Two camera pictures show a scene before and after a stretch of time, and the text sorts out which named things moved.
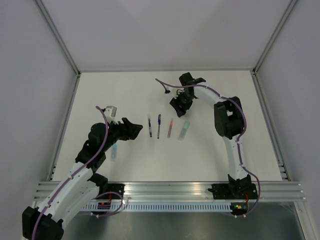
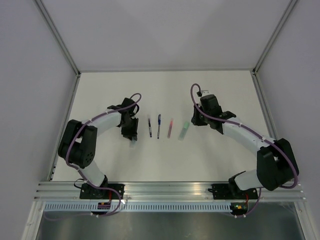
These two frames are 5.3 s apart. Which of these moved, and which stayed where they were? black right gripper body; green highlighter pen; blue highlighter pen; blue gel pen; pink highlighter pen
Moved: blue highlighter pen; black right gripper body
Stayed: pink highlighter pen; blue gel pen; green highlighter pen
